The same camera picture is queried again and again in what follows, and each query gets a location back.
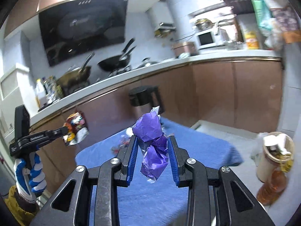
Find red snack wrapper bag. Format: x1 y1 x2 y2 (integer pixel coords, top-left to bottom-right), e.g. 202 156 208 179
63 111 89 146

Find purple wrapper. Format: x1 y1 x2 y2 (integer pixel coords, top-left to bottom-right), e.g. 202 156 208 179
132 106 168 183

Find beige full trash bucket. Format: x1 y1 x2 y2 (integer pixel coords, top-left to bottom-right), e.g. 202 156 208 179
251 132 295 183

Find left blue white gloved hand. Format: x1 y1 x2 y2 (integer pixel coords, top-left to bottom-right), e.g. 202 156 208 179
13 153 47 204

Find silver red foil wrapper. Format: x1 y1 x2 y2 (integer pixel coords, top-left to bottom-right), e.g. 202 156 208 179
111 135 130 155

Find blue fuzzy towel mat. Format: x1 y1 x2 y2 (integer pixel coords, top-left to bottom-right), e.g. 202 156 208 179
75 117 244 226

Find white vinegar jug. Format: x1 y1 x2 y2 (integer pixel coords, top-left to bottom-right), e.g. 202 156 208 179
35 79 47 109

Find amber cooking oil bottle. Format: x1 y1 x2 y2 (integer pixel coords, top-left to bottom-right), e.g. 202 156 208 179
257 168 287 206

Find brown black electric kettle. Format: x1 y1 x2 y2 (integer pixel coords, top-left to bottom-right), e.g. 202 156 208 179
128 85 165 120

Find brown lower cabinets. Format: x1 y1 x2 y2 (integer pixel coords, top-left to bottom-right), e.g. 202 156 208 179
31 57 283 193

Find black frying pan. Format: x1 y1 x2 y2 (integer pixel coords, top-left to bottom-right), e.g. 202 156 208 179
97 38 136 72

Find glass pot lid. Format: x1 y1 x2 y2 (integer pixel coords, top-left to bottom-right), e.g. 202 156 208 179
137 58 158 68

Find black range hood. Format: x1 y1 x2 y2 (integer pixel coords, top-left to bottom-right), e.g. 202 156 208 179
38 0 128 66

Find brown rice cooker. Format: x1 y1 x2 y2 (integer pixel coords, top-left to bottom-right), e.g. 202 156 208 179
172 42 199 58

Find yellow box on counter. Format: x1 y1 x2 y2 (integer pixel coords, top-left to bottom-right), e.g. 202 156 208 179
244 30 260 50

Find white microwave oven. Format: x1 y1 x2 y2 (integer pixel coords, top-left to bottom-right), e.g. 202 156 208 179
196 28 229 50

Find white water heater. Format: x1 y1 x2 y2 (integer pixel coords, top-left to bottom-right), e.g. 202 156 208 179
147 2 176 37

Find floral hanging apron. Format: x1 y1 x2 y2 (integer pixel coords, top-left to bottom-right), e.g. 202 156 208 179
263 0 300 44

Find green hanging bag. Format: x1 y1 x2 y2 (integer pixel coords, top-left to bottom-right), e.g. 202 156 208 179
251 0 273 37

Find golden wok with handle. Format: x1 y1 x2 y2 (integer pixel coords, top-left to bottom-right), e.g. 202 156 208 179
57 52 95 88

